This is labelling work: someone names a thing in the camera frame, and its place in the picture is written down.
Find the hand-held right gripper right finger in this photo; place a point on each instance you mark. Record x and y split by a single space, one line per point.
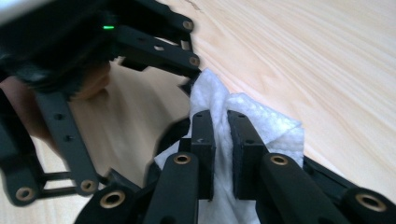
246 155

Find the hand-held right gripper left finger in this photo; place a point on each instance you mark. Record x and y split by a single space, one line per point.
204 149

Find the white wet wipe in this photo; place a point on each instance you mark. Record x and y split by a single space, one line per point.
255 115

